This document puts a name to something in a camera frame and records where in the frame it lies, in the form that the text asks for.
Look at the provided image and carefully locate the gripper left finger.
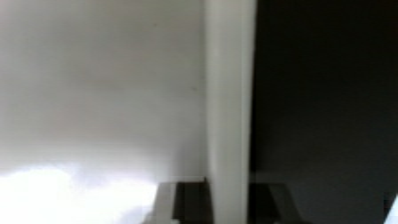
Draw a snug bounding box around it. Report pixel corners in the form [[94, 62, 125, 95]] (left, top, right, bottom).
[[144, 181, 212, 224]]

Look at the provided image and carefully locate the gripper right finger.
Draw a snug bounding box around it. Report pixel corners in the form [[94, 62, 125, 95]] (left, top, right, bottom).
[[251, 183, 311, 224]]

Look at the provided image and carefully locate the white square tabletop part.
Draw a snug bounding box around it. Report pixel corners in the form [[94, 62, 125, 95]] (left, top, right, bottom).
[[0, 0, 256, 224]]

